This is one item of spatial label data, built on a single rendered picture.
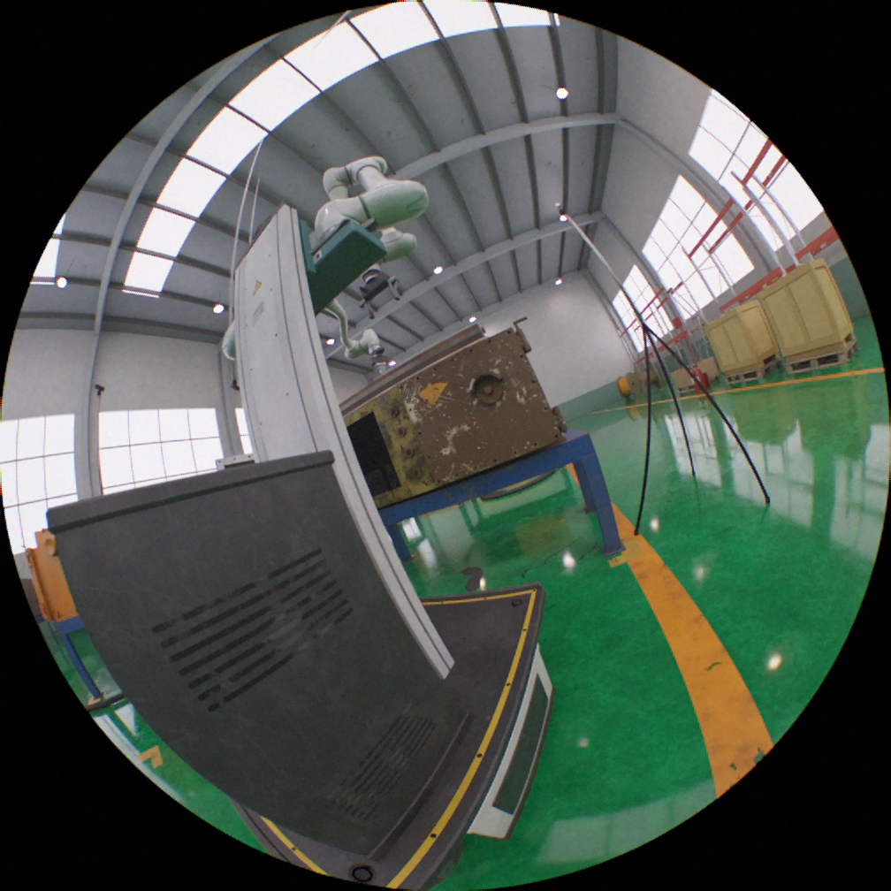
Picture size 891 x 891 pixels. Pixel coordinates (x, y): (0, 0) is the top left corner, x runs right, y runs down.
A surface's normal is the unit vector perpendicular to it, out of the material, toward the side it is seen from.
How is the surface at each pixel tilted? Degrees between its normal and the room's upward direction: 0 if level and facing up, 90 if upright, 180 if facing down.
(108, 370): 90
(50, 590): 90
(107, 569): 90
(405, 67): 180
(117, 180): 180
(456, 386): 90
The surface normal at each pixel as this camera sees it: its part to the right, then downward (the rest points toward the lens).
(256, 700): 0.83, -0.36
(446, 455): -0.34, 0.09
